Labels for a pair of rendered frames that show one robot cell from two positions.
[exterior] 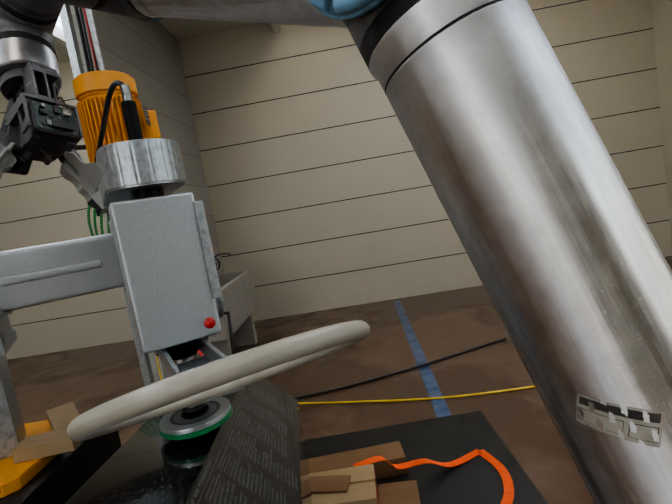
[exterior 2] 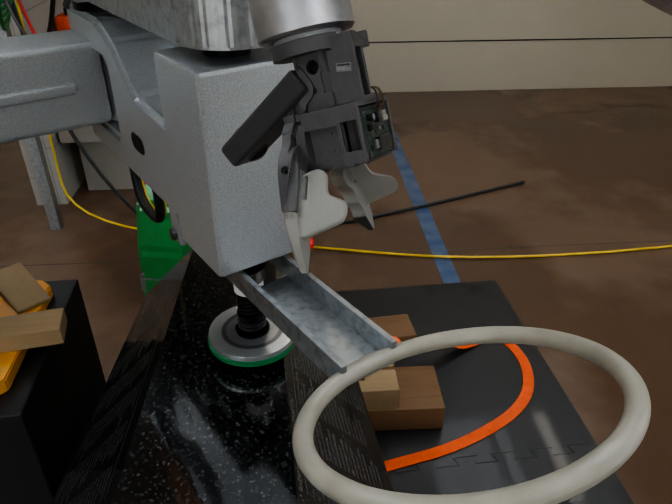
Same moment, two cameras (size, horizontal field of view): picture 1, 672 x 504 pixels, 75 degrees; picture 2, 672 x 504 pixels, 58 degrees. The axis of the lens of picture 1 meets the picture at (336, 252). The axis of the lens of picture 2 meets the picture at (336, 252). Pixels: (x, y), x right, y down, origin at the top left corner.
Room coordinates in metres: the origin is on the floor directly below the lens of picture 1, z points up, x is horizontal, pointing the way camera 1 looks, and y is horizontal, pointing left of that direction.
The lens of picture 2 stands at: (0.13, 0.46, 1.86)
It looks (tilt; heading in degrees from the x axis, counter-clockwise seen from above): 32 degrees down; 352
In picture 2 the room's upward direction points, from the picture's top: straight up
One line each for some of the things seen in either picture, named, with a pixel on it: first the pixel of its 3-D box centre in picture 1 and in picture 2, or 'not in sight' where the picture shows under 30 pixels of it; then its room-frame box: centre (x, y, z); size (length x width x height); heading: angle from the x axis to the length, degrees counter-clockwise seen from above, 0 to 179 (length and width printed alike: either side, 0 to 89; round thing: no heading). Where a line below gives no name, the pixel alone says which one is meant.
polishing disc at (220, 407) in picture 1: (195, 414); (252, 330); (1.30, 0.51, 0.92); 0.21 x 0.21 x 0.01
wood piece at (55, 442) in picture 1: (49, 443); (25, 331); (1.52, 1.14, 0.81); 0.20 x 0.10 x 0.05; 98
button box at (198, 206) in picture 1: (205, 249); not in sight; (1.29, 0.38, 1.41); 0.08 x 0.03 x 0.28; 28
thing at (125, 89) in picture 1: (131, 117); not in sight; (1.30, 0.51, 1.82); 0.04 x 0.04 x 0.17
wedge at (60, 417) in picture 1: (64, 417); (19, 287); (1.74, 1.22, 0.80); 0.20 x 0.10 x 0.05; 39
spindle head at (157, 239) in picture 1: (161, 272); (219, 150); (1.37, 0.55, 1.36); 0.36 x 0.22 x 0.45; 28
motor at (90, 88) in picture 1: (118, 127); not in sight; (1.89, 0.81, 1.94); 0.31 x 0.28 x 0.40; 118
